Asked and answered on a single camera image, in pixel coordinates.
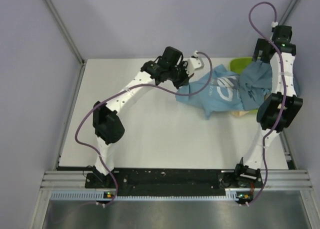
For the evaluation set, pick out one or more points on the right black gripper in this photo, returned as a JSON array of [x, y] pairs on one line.
[[261, 44]]

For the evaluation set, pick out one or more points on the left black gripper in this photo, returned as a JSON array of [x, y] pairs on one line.
[[183, 65]]

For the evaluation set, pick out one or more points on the light blue printed t-shirt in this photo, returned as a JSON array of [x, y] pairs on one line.
[[220, 95]]

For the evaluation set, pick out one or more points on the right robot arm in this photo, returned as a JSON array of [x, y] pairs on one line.
[[279, 108]]

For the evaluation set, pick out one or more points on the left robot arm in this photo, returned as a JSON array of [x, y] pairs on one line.
[[107, 124]]

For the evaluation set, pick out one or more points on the green plastic basket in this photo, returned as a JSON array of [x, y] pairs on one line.
[[237, 66]]

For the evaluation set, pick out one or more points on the grey-blue t-shirt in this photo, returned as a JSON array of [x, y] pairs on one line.
[[255, 82]]

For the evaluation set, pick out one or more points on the cream yellow t-shirt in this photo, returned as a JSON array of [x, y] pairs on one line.
[[241, 113]]

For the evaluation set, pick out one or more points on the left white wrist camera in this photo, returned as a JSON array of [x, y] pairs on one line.
[[194, 63]]

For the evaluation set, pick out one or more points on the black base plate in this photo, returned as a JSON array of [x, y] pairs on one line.
[[173, 182]]

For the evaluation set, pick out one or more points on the aluminium frame rail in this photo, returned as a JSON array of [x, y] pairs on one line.
[[278, 180]]

